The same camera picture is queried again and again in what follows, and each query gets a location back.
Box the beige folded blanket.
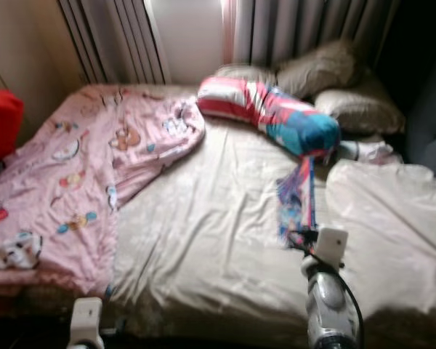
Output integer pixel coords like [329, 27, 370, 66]
[323, 159, 436, 321]

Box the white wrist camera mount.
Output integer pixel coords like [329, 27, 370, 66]
[314, 227, 350, 270]
[69, 297, 105, 349]

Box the beige pillow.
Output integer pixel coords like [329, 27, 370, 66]
[276, 38, 360, 99]
[312, 79, 406, 135]
[214, 64, 280, 84]

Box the red white blue bolster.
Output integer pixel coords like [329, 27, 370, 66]
[196, 75, 342, 159]

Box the white crumpled cloth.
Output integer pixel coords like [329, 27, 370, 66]
[338, 138, 397, 164]

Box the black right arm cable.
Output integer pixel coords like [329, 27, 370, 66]
[309, 247, 366, 349]

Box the dark grey upholstered armchair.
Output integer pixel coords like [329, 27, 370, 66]
[403, 44, 436, 193]

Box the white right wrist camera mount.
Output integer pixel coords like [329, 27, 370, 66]
[314, 227, 350, 270]

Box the pink cartoon print quilt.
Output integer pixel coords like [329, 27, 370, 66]
[0, 84, 206, 295]

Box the colourful cartoon book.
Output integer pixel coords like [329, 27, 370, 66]
[276, 155, 318, 249]

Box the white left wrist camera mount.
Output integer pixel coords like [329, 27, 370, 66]
[69, 297, 105, 349]

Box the red duvet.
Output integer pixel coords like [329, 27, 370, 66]
[0, 89, 25, 172]

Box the beige bed sheet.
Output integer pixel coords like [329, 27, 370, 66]
[109, 116, 436, 342]

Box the bright window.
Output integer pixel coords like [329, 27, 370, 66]
[145, 0, 230, 86]

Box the grey pleated curtain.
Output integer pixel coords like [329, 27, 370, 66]
[58, 0, 168, 84]
[229, 0, 400, 70]

